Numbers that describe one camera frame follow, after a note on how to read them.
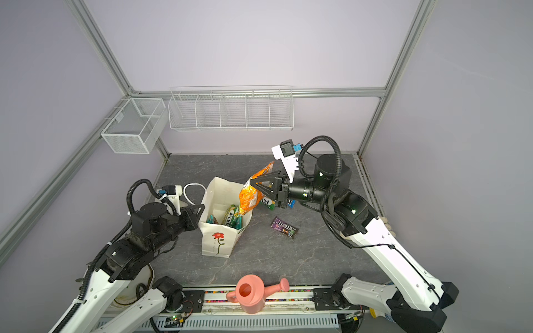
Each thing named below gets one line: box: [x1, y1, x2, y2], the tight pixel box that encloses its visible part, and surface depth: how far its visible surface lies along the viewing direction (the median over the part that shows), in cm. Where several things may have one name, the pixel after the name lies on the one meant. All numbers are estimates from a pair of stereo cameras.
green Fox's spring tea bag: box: [224, 203, 243, 230], surface depth 82 cm
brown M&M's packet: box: [270, 215, 300, 240], surface depth 92 cm
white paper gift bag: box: [198, 176, 253, 259], surface depth 75 cm
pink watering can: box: [226, 274, 290, 314], surface depth 68 cm
